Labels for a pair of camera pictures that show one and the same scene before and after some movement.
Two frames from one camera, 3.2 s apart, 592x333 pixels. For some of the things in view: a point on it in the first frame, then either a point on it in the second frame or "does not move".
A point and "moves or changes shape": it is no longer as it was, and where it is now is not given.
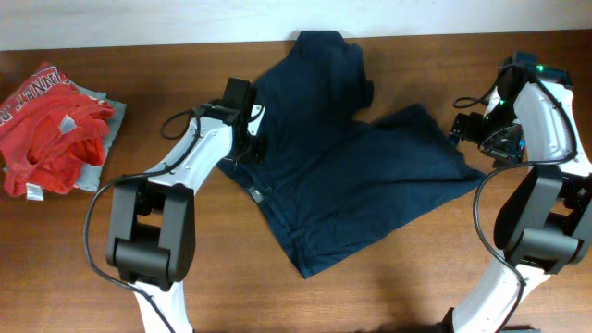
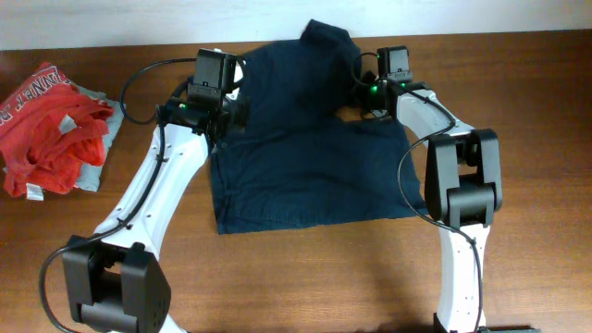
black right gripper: (511, 152) to (368, 78)
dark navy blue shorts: (333, 172) moves or changes shape
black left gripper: (257, 154) to (239, 118)
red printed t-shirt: (47, 128) does not move
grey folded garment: (92, 175) does not move
